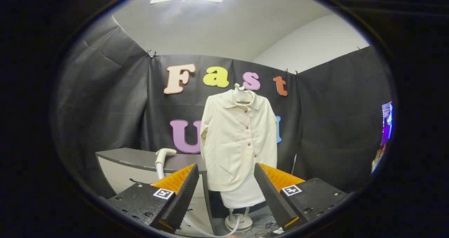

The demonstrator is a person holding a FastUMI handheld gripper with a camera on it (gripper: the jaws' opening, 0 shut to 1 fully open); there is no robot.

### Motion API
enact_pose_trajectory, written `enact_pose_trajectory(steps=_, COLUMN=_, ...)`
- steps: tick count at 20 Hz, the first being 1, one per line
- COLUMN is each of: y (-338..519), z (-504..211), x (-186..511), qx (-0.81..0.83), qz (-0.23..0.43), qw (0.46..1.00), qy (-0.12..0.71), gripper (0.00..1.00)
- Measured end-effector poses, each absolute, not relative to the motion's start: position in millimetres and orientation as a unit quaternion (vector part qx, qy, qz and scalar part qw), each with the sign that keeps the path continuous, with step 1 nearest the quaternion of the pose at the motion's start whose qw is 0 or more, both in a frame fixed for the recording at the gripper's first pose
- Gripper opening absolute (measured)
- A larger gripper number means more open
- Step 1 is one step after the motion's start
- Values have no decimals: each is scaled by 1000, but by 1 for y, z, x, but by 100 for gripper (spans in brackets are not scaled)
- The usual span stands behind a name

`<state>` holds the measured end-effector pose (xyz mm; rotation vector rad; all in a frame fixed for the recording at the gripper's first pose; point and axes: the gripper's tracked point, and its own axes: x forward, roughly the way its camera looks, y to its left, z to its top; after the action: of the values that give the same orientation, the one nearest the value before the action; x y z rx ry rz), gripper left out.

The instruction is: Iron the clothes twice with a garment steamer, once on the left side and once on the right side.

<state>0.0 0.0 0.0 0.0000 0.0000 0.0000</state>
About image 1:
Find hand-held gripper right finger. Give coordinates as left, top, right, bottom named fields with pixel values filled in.
left=254, top=163, right=348, bottom=231

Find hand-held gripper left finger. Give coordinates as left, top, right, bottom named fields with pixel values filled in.
left=107, top=164, right=200, bottom=233

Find white garment steamer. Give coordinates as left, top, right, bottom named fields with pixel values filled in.
left=155, top=148, right=241, bottom=238

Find cream button shirt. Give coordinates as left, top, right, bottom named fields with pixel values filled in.
left=200, top=89, right=278, bottom=192

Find white mannequin stand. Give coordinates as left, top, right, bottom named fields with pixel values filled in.
left=220, top=84, right=266, bottom=234

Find colourful screen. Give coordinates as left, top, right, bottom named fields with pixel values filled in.
left=380, top=101, right=394, bottom=149

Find floor cables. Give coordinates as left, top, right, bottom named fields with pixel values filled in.
left=246, top=212, right=281, bottom=237

